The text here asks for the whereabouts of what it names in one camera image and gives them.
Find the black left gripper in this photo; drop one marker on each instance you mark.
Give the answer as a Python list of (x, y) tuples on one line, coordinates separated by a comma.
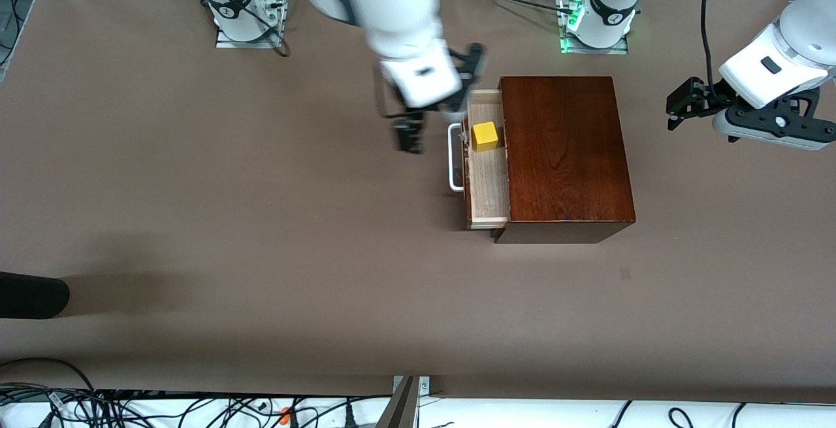
[(706, 96)]

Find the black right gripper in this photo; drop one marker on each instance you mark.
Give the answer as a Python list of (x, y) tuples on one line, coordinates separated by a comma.
[(409, 131)]

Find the yellow cube block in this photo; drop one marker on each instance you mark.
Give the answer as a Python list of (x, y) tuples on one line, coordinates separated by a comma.
[(485, 135)]

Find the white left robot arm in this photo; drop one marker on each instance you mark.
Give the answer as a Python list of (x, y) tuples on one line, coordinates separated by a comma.
[(803, 42)]

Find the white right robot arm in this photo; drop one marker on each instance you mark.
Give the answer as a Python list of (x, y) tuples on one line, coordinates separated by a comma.
[(392, 3)]

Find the dark brown wooden cabinet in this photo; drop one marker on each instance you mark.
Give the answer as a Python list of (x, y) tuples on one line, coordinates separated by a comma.
[(568, 153)]

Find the orange connector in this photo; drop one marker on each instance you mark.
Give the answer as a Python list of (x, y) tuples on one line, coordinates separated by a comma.
[(285, 416)]

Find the black rounded object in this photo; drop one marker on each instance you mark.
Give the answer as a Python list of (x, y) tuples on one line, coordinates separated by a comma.
[(32, 294)]

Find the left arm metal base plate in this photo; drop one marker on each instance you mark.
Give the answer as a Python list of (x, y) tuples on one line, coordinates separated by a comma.
[(617, 50)]

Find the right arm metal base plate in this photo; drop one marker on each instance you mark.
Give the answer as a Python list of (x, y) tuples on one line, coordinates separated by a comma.
[(225, 43)]

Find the metal mounting bracket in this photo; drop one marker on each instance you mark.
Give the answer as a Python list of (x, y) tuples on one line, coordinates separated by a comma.
[(406, 402)]

